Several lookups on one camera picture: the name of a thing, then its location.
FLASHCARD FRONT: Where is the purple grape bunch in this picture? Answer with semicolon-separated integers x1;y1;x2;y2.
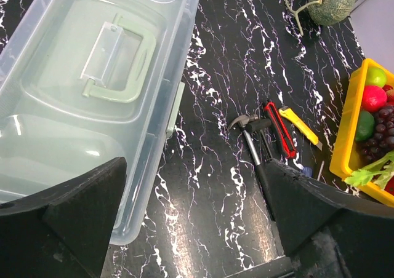
356;103;393;164

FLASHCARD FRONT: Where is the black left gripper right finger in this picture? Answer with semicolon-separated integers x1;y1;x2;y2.
263;159;393;277

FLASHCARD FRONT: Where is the black rubber mallet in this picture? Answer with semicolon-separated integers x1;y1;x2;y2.
244;118;275;162

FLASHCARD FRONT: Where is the blue handled screwdriver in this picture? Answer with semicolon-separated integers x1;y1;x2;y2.
301;167;313;177

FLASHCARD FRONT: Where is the clear and green toolbox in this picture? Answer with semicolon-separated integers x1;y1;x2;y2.
1;0;199;245

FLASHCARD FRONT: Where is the green netted melon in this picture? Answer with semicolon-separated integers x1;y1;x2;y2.
284;0;356;36

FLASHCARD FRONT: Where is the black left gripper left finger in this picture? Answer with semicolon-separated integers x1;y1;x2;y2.
1;157;127;277

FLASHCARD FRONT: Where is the yellow utility knife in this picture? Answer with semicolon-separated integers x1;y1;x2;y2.
278;106;323;151

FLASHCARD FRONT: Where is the yellow plastic bin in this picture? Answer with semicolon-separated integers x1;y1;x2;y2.
329;58;393;207

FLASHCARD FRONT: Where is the dark green lime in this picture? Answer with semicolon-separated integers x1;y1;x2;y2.
355;110;375;142

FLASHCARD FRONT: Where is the steel claw hammer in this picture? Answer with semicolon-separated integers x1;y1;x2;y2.
228;113;275;222

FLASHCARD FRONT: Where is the green lime fruit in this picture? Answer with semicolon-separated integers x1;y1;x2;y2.
365;66;387;88

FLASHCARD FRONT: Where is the red apple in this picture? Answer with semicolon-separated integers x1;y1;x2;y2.
361;85;387;113

